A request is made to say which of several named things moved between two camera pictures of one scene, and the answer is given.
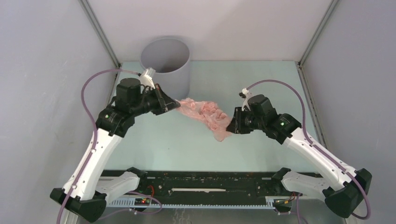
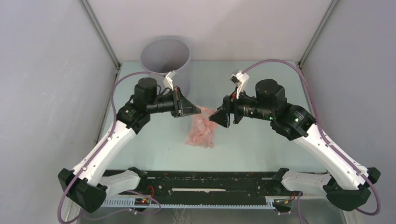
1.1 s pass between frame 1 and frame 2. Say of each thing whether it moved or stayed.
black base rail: stayed
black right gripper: moved
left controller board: stayed
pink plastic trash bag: moved
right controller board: stayed
